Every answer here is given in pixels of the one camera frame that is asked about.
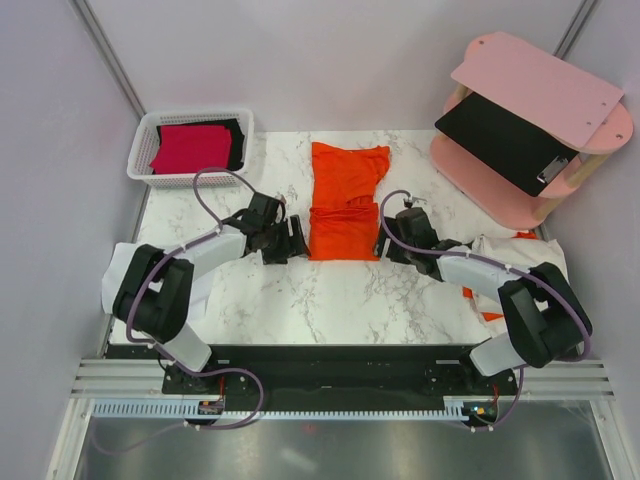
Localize orange t shirt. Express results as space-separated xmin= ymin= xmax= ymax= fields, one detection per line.
xmin=309 ymin=142 xmax=391 ymax=261

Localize white slotted cable duct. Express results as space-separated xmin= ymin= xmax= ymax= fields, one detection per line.
xmin=91 ymin=398 xmax=470 ymax=421

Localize purple cable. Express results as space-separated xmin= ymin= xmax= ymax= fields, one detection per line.
xmin=89 ymin=167 xmax=266 ymax=456
xmin=379 ymin=189 xmax=595 ymax=434

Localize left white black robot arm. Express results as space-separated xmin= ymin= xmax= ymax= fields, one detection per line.
xmin=101 ymin=193 xmax=310 ymax=393

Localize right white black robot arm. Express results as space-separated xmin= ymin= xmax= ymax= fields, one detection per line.
xmin=374 ymin=190 xmax=593 ymax=394

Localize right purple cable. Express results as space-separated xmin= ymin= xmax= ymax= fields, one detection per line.
xmin=379 ymin=189 xmax=595 ymax=434

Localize white plastic laundry basket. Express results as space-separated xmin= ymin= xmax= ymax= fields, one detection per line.
xmin=127 ymin=106 xmax=255 ymax=189

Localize loose pink board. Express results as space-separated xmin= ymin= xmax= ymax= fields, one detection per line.
xmin=444 ymin=32 xmax=634 ymax=155

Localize black clipboard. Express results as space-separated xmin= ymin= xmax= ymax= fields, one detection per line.
xmin=435 ymin=93 xmax=578 ymax=197

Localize pink two-tier shelf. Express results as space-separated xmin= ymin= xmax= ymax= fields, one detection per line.
xmin=430 ymin=32 xmax=634 ymax=230

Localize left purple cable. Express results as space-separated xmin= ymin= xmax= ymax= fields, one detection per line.
xmin=89 ymin=167 xmax=266 ymax=456

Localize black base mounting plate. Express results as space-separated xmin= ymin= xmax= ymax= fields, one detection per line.
xmin=102 ymin=342 xmax=521 ymax=419

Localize aluminium rail frame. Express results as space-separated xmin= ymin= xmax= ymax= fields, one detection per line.
xmin=47 ymin=347 xmax=622 ymax=479

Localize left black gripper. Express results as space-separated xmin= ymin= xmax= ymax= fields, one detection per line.
xmin=262 ymin=215 xmax=310 ymax=265

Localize white cloth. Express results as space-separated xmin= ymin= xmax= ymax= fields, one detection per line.
xmin=100 ymin=241 xmax=214 ymax=322
xmin=468 ymin=235 xmax=569 ymax=326

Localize magenta t shirt in basket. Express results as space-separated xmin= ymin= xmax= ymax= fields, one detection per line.
xmin=150 ymin=125 xmax=232 ymax=175

